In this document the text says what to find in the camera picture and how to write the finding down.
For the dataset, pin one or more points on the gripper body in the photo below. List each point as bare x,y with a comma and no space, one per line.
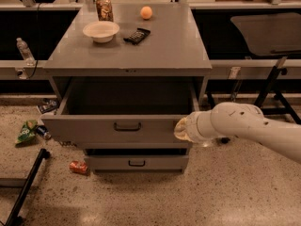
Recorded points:
192,128

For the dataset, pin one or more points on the grey top drawer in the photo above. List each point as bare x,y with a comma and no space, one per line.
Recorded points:
112,110

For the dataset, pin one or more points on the grey drawer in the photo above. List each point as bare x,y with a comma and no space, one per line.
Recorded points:
112,110
101,160

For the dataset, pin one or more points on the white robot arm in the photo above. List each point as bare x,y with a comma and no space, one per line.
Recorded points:
243,121

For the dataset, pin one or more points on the grey bottom drawer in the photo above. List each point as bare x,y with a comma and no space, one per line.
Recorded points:
101,160

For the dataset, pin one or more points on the grey metal cabinet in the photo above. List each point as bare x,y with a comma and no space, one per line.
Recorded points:
173,48

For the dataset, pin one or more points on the black snack bar packet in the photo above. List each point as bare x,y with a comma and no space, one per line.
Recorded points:
139,35

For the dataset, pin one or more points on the grey chair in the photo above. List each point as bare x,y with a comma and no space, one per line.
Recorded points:
269,35

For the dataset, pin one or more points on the orange fruit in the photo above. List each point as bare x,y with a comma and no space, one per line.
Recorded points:
146,13

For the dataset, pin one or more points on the red crushed can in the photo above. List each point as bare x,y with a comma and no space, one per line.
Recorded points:
78,167

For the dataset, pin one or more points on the white bowl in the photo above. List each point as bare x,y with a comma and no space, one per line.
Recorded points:
101,31

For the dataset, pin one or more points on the dark snack packet on floor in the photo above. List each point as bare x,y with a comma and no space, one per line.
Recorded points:
48,105

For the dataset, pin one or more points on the blue can on floor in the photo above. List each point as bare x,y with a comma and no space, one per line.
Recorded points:
43,132

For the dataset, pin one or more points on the green chip bag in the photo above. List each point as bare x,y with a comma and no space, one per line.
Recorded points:
27,132

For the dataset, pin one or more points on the clear plastic water bottle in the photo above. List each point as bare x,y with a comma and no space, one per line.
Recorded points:
25,52

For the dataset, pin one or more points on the black table leg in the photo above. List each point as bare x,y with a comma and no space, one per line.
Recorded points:
24,184

